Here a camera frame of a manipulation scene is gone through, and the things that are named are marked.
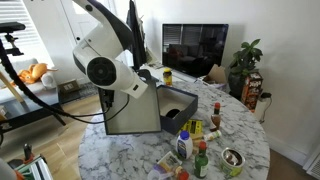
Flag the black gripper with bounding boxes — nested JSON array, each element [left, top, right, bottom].
[[99, 87, 116, 110]]

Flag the small brown cardboard box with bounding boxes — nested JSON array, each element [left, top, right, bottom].
[[57, 78, 81, 95]]

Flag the blue shoe box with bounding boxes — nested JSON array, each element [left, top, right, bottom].
[[156, 83, 200, 136]]

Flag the small jar red lid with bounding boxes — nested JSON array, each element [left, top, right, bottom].
[[172, 165, 191, 180]]

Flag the open cardboard box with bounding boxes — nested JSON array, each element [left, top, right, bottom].
[[202, 63, 228, 85]]

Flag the orange Jenga box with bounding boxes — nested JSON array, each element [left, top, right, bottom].
[[240, 71, 265, 113]]

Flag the grey patterned rug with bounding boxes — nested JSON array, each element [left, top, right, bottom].
[[77, 81, 100, 98]]

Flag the white TV stand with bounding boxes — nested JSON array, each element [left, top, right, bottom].
[[142, 62, 228, 92]]

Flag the yellow cap vitamin bottle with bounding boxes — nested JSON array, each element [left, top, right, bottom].
[[162, 67, 174, 88]]

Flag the black low table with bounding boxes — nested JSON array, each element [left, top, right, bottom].
[[0, 87, 68, 135]]

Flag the orange plush toy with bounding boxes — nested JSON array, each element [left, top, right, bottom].
[[14, 62, 58, 85]]

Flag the grey sofa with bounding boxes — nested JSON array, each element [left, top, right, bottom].
[[0, 57, 66, 105]]

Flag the boxed item with label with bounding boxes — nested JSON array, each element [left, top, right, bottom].
[[156, 150, 184, 175]]

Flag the yellow snack packet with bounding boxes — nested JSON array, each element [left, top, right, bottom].
[[180, 118, 204, 136]]

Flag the small clear plastic cup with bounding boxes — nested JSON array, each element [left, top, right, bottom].
[[146, 164, 168, 180]]

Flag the white bottle blue cap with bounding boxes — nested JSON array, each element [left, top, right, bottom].
[[175, 130, 194, 161]]

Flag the wooden stand leg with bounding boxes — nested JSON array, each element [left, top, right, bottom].
[[0, 71, 25, 105]]

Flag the small wooden block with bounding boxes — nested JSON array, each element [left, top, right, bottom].
[[189, 132, 205, 142], [191, 139, 205, 155]]

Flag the red black clamp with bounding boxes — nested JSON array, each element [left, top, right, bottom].
[[22, 142, 35, 165]]

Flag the black flat television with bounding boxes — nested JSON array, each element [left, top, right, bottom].
[[161, 22, 230, 79]]

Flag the brown hot sauce bottle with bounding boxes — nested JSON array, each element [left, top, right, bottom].
[[209, 101, 222, 132]]

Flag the small white tube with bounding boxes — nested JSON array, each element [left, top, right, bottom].
[[202, 129, 223, 142]]

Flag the green glass bottle red cap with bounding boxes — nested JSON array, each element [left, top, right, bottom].
[[193, 140, 210, 180]]

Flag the white window blinds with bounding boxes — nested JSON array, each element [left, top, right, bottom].
[[0, 0, 42, 65]]

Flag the open green tin can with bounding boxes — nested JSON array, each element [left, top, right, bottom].
[[219, 147, 247, 178]]

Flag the green potted plant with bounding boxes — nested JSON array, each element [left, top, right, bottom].
[[227, 38, 265, 100]]

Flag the white floor appliance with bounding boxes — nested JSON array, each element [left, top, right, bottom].
[[254, 92, 273, 123]]

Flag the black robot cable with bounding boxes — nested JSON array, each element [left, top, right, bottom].
[[0, 39, 132, 126]]

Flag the aluminium frame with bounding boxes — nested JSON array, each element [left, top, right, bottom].
[[13, 154, 55, 180]]

